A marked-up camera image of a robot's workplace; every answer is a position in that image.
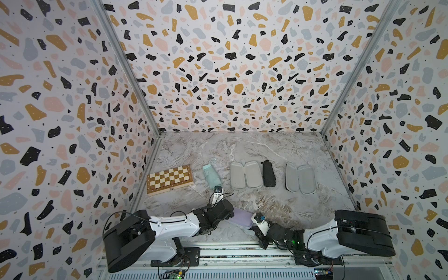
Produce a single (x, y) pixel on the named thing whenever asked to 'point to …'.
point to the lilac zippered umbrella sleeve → (242, 217)
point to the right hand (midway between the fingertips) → (250, 232)
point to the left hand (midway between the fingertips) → (228, 204)
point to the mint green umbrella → (211, 177)
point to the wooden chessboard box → (169, 180)
